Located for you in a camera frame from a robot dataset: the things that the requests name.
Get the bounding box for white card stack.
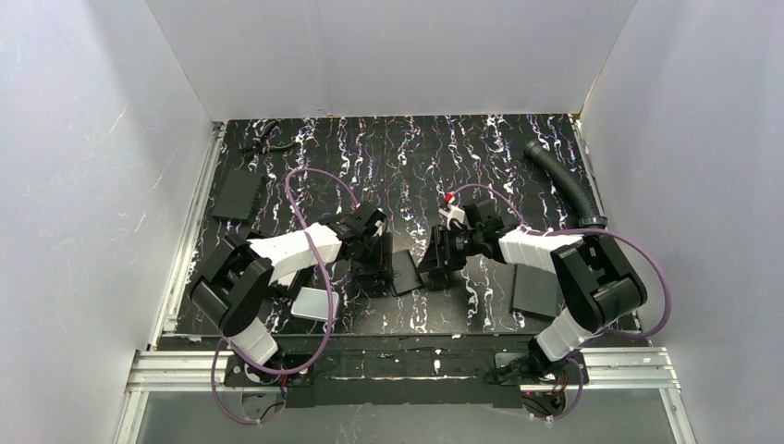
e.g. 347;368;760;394
290;288;340;322

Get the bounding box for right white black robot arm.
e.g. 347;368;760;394
417;200;647;385

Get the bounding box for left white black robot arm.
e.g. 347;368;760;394
187;203;387;375

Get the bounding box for dark grey flat box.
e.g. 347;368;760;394
511;265;560;320
212;170;266;221

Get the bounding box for black open tray box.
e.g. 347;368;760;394
224;228;270;246

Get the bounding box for dark grey left flat box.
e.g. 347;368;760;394
212;170;266;221

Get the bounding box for black pliers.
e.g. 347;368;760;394
240;119;301;157

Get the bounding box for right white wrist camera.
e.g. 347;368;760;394
438;192;468;230

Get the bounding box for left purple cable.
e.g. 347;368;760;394
211;168;362;427

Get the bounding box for purple cable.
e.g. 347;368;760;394
211;168;362;427
449;183;674;424

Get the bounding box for black corrugated hose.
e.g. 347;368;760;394
523;138;608;229

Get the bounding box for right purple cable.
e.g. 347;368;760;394
449;183;674;424

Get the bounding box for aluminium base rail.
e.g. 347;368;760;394
127;335;680;408

